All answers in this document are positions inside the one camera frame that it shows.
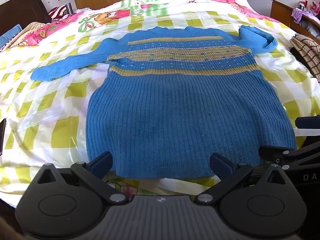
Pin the pink cartoon printed quilt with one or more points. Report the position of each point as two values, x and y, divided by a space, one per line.
112 15

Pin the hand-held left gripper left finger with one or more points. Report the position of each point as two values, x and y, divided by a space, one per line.
102 162

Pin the wooden cabinet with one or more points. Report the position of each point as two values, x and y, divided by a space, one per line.
281 11

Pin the blue knit sweater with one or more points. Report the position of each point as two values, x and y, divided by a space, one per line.
180 105

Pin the dark wooden headboard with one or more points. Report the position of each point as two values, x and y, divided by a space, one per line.
22 10

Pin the beige blanket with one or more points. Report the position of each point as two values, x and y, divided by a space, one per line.
27 33

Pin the black phone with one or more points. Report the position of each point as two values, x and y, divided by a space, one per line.
2 137

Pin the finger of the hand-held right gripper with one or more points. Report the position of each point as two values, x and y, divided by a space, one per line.
272 153
308 123

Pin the brown striped cloth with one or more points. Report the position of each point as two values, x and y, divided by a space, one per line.
308 52

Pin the metal flask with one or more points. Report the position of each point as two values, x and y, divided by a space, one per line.
69 8

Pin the yellow checkered bed sheet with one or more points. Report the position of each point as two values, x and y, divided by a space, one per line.
50 105

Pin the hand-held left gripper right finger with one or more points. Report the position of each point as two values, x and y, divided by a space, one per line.
220 165

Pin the pink plush toys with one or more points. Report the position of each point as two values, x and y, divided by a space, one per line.
311 6

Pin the red striped cloth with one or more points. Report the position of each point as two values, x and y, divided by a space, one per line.
57 12

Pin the purple patterned cloth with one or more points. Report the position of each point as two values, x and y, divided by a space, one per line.
300 15

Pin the blue pillow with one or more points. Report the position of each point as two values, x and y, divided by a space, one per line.
10 36

